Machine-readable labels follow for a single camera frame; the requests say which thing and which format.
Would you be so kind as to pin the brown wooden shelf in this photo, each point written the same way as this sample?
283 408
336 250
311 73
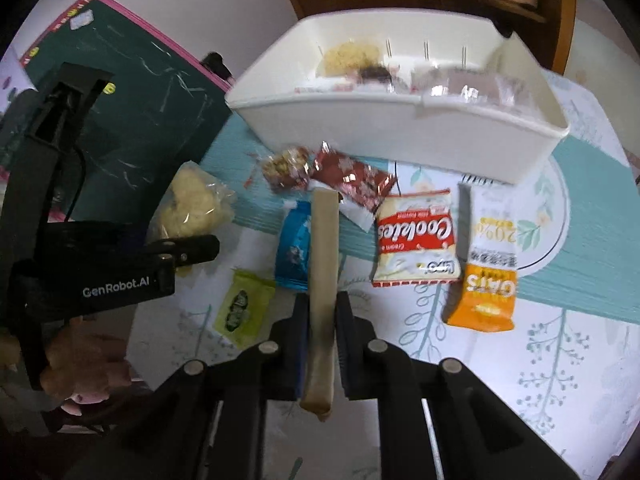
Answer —
550 10

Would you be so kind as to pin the black clip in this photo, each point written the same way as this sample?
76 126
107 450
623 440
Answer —
217 62

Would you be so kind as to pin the small blue snack packet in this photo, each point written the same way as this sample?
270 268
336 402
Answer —
292 250

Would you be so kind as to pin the red and white biscuit packet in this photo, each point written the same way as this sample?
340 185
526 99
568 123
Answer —
415 240

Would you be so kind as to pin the white plastic bin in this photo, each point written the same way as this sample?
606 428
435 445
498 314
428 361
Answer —
400 130

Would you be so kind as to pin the person's left hand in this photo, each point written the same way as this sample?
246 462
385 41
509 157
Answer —
85 360

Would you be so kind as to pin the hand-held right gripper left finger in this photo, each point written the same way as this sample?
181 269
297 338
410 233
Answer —
300 340

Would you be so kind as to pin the clear nut bar packet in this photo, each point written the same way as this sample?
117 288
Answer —
286 165

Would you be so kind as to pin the green chalkboard with pink frame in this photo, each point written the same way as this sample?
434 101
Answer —
140 110

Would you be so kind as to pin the small green snack packet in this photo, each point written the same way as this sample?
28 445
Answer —
242 307

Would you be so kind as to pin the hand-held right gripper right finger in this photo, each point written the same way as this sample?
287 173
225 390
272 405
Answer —
342 340

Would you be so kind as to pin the tree-print tablecloth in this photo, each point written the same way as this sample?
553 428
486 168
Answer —
550 360

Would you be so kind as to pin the yellow puffed snack pack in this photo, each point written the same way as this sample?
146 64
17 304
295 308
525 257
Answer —
192 205
350 57

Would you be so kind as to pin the red patterned snack packet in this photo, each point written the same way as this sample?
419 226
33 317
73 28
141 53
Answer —
350 180

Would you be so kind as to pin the pale floral wardrobe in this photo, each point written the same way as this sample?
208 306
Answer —
600 50

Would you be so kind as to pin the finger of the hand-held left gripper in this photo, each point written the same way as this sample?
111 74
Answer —
195 250

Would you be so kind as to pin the white and orange snack packet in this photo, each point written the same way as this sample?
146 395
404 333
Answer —
487 285

